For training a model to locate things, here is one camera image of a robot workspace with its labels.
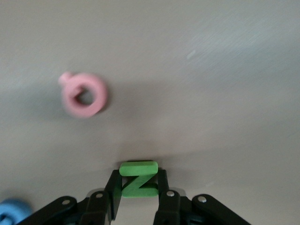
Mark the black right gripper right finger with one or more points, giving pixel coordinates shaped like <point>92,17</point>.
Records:
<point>173,211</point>

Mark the pink foam letter Q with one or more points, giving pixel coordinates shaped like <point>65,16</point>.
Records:
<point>98,93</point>

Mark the green foam letter Z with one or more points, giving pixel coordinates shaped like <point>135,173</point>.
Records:
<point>138,169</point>

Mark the blue foam letter G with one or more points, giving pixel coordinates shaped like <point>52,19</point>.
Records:
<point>14,208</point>

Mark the brown table cover sheet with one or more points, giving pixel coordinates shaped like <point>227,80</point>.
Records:
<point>187,93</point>

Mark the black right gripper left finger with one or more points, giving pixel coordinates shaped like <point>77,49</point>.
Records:
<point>93,211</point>

